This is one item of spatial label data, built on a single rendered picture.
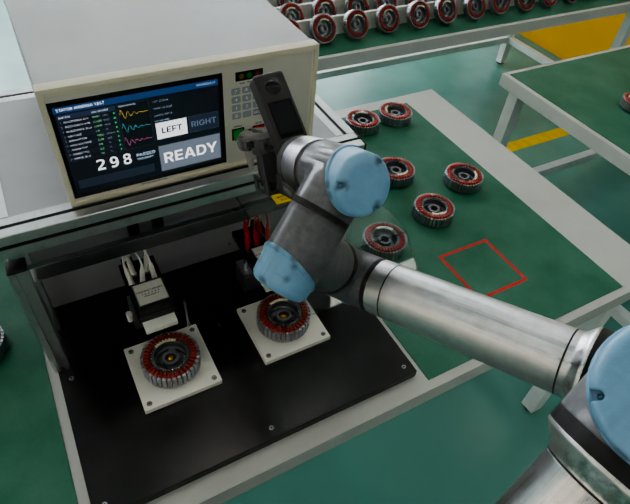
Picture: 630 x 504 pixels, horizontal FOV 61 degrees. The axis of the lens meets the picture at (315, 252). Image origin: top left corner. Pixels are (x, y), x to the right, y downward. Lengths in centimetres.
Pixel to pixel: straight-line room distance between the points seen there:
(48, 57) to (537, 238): 121
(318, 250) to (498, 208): 106
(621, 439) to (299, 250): 35
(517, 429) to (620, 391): 165
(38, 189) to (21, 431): 44
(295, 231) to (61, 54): 49
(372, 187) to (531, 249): 97
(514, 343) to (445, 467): 134
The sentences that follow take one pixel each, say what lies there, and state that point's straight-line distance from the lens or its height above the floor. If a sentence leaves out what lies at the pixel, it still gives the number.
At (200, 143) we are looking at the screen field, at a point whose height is 118.
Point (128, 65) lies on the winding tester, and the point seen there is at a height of 132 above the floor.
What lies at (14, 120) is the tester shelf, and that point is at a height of 111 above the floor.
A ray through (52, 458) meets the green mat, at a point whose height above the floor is 75.
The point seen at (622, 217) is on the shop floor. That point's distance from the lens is 316.
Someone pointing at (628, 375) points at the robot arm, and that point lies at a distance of 45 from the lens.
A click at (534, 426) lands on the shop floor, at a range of 212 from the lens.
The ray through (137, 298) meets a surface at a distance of 104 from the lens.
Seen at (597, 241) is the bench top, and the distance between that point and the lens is 165.
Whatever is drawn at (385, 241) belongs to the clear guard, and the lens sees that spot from 95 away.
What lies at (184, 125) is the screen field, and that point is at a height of 122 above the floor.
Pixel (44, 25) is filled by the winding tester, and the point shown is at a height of 132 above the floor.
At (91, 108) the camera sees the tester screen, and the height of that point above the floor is 128.
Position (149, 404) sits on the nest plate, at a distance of 108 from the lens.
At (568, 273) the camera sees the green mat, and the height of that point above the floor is 75.
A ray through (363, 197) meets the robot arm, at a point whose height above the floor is 133.
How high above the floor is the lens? 171
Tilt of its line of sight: 45 degrees down
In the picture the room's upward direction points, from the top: 6 degrees clockwise
